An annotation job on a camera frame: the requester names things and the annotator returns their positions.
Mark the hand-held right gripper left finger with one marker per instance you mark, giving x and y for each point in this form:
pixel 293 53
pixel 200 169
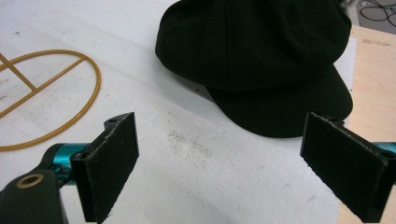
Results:
pixel 102 168

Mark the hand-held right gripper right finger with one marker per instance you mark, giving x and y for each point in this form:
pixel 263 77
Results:
pixel 345 165

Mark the black cap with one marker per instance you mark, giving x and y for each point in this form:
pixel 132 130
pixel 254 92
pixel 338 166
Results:
pixel 252 59

